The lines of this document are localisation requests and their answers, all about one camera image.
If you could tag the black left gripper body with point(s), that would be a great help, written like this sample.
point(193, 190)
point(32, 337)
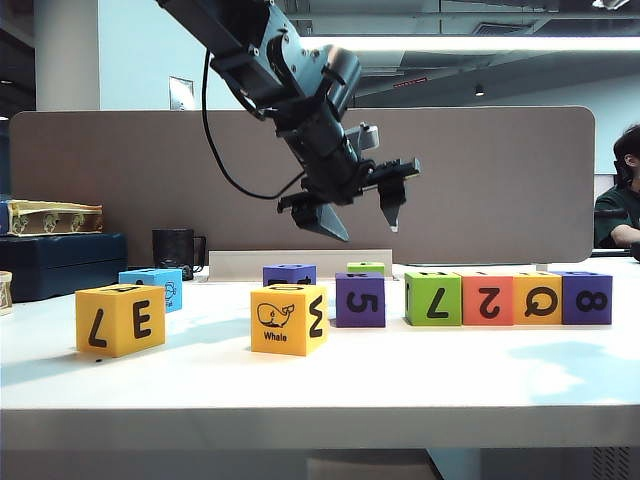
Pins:
point(395, 170)

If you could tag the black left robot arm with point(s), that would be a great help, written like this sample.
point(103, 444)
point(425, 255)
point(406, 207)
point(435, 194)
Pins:
point(300, 75)

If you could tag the green block letter E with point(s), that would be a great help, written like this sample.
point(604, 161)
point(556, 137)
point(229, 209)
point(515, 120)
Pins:
point(357, 269)

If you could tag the dark blue case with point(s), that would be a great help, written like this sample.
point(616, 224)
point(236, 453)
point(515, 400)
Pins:
point(60, 270)

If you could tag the cream gold patterned box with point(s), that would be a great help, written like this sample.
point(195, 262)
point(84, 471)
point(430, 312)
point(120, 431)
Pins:
point(50, 222)

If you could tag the purple block with O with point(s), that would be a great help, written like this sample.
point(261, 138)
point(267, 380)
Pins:
point(280, 275)

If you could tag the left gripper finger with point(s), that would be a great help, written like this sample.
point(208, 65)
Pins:
point(322, 220)
point(392, 200)

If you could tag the wall sign plate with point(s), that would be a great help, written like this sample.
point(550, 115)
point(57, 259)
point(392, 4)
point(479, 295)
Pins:
point(181, 94)

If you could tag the yellow block with Q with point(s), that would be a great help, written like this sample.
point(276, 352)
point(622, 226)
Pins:
point(520, 315)

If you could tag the red-orange block with 2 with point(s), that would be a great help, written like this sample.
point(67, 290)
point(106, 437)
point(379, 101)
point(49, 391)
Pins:
point(472, 315)

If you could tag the white table leg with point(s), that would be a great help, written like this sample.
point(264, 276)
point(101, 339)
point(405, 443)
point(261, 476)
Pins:
point(455, 465)

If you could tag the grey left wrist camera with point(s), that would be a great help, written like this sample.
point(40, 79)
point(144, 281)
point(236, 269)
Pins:
point(369, 136)

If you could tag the purple block with 5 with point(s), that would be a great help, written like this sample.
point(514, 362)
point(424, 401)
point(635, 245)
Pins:
point(345, 320)

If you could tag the yellow whale picture block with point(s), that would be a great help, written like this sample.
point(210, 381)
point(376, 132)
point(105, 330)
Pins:
point(300, 345)

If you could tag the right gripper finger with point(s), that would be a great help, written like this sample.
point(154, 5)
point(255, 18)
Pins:
point(612, 3)

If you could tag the yellow block 7 and E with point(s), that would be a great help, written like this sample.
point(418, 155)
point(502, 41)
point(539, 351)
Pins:
point(117, 300)

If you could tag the green block letter N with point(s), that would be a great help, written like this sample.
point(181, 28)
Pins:
point(420, 315)

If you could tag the blue box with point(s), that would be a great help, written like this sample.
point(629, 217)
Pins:
point(4, 220)

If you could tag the grey vented cabinet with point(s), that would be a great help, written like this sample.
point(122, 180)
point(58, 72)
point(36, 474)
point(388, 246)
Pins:
point(550, 465)

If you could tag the person in dark shirt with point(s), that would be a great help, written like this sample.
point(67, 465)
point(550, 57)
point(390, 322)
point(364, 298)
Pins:
point(612, 210)

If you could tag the blue letter block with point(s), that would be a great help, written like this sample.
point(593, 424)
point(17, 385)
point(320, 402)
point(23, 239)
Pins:
point(150, 277)

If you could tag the divider support bracket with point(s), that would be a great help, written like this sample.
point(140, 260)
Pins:
point(542, 268)

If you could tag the black mug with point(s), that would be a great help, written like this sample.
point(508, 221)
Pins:
point(172, 250)

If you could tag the brown desk divider panel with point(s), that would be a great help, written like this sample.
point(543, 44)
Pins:
point(475, 175)

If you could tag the purple block with 8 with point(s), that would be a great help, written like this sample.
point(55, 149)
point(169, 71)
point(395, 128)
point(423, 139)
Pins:
point(570, 315)

